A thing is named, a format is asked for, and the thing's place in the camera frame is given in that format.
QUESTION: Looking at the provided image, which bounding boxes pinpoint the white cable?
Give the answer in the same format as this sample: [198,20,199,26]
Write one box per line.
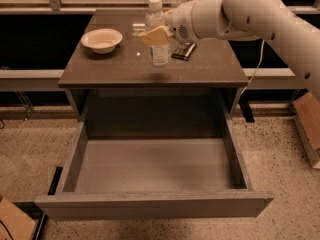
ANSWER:
[239,39,266,97]

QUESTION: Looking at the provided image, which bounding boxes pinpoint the grey cabinet with counter top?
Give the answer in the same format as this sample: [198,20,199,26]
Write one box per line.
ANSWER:
[59,9,247,139]

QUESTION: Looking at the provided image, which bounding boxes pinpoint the cardboard box bottom left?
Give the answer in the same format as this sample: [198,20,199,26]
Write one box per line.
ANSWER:
[0,196,35,240]

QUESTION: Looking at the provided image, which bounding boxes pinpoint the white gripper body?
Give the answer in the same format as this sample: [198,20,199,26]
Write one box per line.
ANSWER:
[165,1,198,43]

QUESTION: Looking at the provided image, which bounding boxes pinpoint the white bowl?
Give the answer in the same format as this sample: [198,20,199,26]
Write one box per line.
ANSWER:
[80,29,123,54]

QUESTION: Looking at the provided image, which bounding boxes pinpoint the grey metal rail frame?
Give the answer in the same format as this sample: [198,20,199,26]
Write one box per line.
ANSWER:
[0,69,63,92]

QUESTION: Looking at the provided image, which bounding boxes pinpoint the cardboard box on right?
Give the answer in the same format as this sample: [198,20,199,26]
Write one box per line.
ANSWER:
[293,92,320,169]

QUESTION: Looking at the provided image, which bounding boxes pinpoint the open grey top drawer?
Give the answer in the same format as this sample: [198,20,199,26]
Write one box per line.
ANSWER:
[35,122,273,221]

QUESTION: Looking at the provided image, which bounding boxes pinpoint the cardboard box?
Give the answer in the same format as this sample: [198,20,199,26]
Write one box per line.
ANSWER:
[0,196,35,240]
[293,92,320,169]

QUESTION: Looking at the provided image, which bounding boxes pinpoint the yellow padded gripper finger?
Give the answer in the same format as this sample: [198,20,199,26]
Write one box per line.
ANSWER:
[138,26,170,46]

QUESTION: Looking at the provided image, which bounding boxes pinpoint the clear blue plastic bottle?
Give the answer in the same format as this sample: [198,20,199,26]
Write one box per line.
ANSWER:
[145,0,170,67]

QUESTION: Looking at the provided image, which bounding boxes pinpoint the black snack packet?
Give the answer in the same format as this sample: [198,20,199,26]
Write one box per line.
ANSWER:
[171,43,197,61]

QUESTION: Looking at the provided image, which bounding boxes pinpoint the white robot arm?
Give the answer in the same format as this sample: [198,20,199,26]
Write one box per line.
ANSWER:
[139,0,320,99]

